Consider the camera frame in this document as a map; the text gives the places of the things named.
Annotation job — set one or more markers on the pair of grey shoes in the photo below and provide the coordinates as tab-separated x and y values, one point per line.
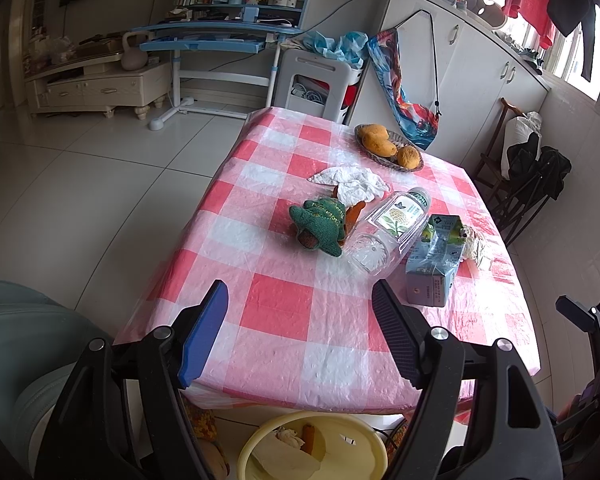
527	57

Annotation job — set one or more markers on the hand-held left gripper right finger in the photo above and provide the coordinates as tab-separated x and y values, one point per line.
397	340

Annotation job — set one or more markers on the wooden chair with clothes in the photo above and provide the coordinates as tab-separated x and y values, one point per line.
545	170

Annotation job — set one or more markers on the colourful printed bag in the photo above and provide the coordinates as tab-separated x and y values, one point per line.
415	115

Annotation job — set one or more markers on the brown spotted mango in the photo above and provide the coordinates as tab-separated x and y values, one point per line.
410	156

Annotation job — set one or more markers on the white plastic stool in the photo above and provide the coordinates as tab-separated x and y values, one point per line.
310	70

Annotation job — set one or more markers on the orange carrot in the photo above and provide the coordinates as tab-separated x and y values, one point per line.
354	212

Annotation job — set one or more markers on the beige kettlebell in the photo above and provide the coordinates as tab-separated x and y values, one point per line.
134	57

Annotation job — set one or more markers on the yellow mango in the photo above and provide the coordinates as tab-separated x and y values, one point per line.
382	147
372	132

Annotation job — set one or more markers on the yellow patterned cloth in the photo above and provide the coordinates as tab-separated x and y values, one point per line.
205	425

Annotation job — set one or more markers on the cream television cabinet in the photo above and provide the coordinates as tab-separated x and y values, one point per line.
90	90

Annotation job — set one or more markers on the yellow plastic bin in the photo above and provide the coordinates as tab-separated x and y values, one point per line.
360	455

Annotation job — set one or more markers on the blue plastic bag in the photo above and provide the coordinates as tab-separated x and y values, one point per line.
335	45

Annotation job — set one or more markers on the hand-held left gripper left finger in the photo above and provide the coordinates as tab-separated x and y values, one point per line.
202	340

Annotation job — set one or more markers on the black garment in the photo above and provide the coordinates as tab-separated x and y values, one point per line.
570	0

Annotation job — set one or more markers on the pale green seat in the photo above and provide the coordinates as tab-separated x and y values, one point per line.
30	350

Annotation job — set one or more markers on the paper wrapper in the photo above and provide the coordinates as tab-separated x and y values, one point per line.
477	250

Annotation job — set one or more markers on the white cabinet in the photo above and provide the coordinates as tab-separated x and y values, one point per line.
480	75

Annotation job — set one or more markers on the white tissue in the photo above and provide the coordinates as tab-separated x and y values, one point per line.
355	180

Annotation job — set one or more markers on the blue white desk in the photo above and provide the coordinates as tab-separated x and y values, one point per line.
205	42

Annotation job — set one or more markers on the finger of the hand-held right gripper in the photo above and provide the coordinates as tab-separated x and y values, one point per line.
575	312

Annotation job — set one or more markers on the green knitted toy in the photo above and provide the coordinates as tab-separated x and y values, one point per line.
320	220

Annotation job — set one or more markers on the red white checkered tablecloth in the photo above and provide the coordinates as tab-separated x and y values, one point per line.
280	310

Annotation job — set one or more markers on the white sack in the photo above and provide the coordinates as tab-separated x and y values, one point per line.
517	130

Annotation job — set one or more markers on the blue drink carton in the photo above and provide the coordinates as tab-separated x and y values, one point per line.
430	275

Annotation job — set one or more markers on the clear plastic bottle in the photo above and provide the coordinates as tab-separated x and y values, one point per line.
395	225

